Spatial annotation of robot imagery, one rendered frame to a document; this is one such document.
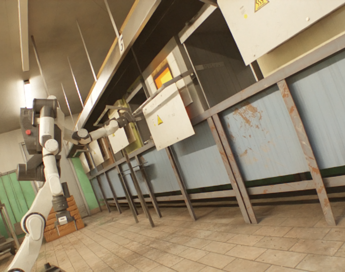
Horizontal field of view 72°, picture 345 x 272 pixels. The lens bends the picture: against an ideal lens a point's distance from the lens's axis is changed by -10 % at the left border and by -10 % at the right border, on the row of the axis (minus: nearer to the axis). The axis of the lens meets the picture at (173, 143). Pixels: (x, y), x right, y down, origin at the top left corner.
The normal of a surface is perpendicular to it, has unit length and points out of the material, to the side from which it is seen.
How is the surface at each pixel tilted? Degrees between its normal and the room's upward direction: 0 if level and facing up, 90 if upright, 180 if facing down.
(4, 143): 90
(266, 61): 90
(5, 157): 90
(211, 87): 90
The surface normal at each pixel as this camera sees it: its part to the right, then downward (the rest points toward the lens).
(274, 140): -0.81, 0.29
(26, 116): 0.39, -0.27
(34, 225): 0.60, -0.26
